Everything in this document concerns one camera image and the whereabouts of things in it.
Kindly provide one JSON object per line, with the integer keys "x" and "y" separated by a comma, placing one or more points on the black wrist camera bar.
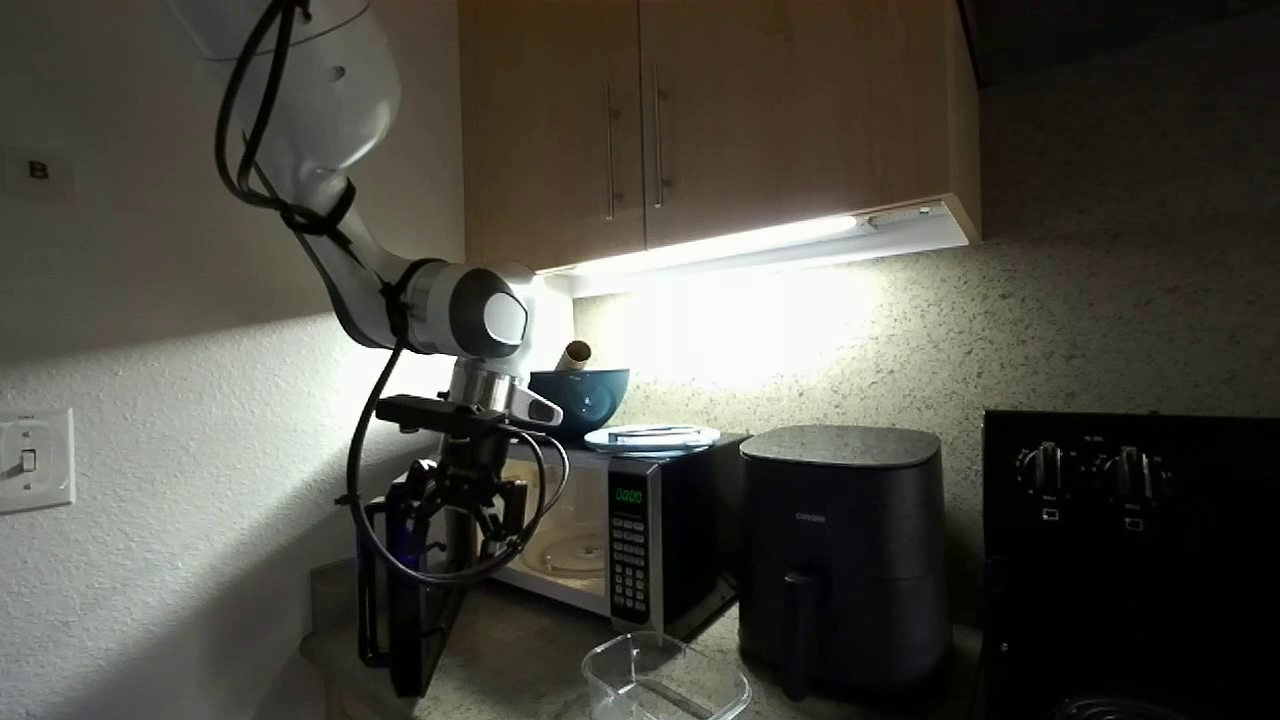
{"x": 442, "y": 413}

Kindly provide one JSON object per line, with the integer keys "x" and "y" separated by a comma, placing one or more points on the round blue white lid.
{"x": 655, "y": 433}

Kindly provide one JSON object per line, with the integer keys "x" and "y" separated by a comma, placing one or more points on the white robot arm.
{"x": 335, "y": 80}

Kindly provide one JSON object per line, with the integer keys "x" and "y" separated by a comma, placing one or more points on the clear plastic lunch box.
{"x": 664, "y": 683}

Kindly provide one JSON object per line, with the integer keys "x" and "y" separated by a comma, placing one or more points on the wooden pestle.
{"x": 575, "y": 352}

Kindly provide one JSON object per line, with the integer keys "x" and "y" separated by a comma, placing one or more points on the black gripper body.
{"x": 471, "y": 481}

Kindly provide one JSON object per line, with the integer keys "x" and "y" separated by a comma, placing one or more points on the black electric stove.
{"x": 1132, "y": 587}

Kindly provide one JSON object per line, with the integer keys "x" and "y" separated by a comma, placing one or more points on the under cabinet light strip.
{"x": 762, "y": 247}

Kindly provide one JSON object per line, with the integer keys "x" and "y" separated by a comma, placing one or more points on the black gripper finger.
{"x": 417, "y": 533}
{"x": 500, "y": 533}

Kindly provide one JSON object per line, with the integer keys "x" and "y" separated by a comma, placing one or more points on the blue mixing bowl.
{"x": 586, "y": 400}

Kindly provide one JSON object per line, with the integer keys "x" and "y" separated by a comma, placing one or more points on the black air fryer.
{"x": 840, "y": 562}

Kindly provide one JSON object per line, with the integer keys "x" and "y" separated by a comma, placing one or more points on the glass microwave turntable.
{"x": 564, "y": 553}

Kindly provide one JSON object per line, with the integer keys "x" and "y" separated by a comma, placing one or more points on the wooden upper cabinet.
{"x": 800, "y": 107}

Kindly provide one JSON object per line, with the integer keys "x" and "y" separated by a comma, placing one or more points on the wooden cabinet door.
{"x": 800, "y": 120}
{"x": 547, "y": 133}

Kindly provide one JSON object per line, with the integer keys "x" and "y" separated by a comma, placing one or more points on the white wall light switch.
{"x": 35, "y": 460}

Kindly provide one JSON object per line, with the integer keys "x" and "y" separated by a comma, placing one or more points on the black stove knob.
{"x": 1047, "y": 471}
{"x": 1130, "y": 473}

